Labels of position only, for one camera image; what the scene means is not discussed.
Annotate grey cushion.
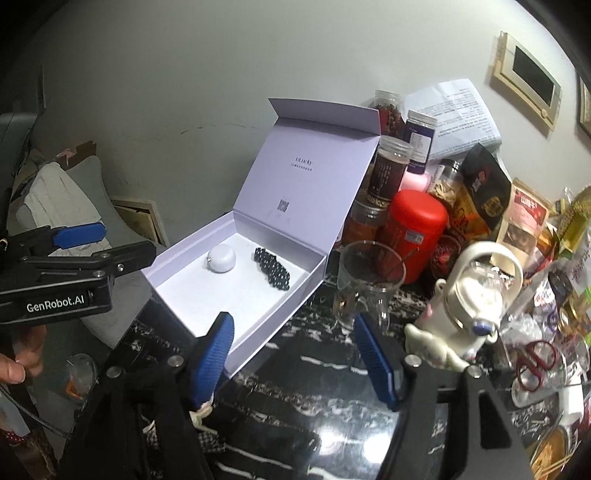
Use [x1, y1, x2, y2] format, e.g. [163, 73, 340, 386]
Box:
[14, 154, 158, 337]

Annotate red scissors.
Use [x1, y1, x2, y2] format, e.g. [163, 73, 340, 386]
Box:
[515, 339, 559, 393]

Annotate black snack bag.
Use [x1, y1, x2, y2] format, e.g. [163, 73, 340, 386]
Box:
[448, 142, 512, 243]

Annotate black polka dot hair tie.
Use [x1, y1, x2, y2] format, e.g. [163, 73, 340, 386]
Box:
[252, 248, 291, 291]

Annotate black white checkered hair clip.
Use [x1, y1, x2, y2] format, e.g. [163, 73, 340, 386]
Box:
[139, 401, 227, 480]

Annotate yellow snack packet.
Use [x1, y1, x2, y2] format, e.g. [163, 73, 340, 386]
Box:
[551, 185, 591, 259]

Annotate pale lavender gift box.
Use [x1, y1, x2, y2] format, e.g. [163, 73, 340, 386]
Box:
[141, 98, 382, 380]

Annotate black cable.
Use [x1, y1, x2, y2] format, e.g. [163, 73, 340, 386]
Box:
[0, 383, 70, 437]

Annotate clear glass mug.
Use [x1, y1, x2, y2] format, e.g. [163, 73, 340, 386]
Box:
[336, 241, 407, 330]

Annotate jar of red dried fruit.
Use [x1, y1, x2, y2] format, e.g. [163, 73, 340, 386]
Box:
[373, 90, 407, 139]

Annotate white ceramic teapot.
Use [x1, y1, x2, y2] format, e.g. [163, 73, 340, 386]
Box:
[404, 241, 525, 372]

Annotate person's left hand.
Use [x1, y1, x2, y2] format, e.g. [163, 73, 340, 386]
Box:
[0, 325, 47, 385]

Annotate jar of orange contents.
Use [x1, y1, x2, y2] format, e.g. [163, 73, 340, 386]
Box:
[344, 200, 393, 245]

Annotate red patterned tin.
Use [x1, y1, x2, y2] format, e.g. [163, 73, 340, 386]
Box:
[429, 234, 462, 280]

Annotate brown snack packet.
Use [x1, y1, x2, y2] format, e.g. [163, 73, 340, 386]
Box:
[496, 178, 552, 259]

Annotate dark edged picture frame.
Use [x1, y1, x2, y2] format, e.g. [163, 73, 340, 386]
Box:
[577, 76, 591, 139]

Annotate white cloth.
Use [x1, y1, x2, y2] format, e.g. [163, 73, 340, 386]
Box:
[16, 161, 102, 227]

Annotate pink bottle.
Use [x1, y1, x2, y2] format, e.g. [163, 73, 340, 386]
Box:
[399, 159, 432, 192]

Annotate printed paper sheet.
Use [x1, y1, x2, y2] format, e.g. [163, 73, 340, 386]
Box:
[404, 78, 503, 162]

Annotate pale wooden frame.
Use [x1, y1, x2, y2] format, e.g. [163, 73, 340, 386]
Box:
[111, 198, 169, 247]

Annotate cream picture frame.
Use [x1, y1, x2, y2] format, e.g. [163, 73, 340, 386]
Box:
[489, 31, 563, 132]

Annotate red canister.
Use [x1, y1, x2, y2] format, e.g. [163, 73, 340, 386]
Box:
[376, 189, 450, 284]

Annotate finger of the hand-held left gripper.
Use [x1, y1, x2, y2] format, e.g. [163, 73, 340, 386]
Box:
[18, 240, 158, 283]
[0, 222, 107, 260]

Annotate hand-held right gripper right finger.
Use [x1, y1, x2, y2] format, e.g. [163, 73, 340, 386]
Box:
[353, 313, 546, 480]

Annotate jar of pale dried slices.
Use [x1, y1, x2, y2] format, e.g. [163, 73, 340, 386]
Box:
[427, 159, 467, 208]

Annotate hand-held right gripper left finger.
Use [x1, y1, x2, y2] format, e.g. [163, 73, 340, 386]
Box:
[60, 311, 236, 480]

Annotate white round case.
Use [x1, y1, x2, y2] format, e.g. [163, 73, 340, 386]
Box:
[206, 244, 238, 277]

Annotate dark label plastic jar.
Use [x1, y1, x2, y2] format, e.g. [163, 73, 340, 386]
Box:
[367, 136, 413, 208]

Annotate clear plastic cup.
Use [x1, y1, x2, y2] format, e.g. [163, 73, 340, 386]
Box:
[62, 353, 100, 400]

